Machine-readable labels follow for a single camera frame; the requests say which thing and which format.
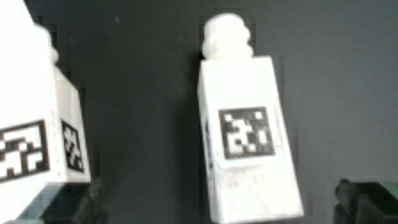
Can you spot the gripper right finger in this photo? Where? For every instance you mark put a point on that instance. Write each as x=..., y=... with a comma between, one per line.
x=366, y=203

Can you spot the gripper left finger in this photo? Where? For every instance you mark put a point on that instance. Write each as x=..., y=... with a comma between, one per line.
x=67, y=204

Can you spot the white leg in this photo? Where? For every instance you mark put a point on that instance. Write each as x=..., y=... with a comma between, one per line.
x=43, y=149
x=252, y=187

